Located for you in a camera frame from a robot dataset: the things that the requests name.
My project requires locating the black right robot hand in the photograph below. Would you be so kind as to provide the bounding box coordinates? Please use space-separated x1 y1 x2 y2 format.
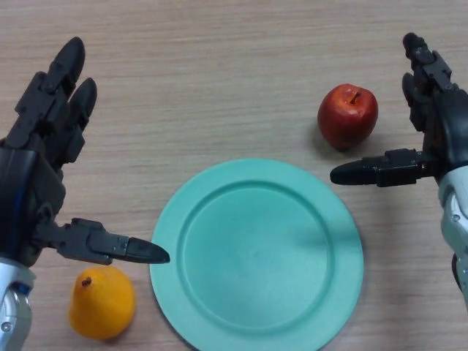
329 32 468 188

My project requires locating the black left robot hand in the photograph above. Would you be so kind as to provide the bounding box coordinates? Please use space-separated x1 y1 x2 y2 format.
0 36 171 270

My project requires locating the red apple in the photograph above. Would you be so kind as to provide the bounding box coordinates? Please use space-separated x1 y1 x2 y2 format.
317 83 379 151

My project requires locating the green round plate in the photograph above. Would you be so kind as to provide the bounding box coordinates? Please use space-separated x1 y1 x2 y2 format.
149 158 363 351

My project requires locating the yellow pear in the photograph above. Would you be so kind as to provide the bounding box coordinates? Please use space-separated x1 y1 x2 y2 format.
68 265 137 341

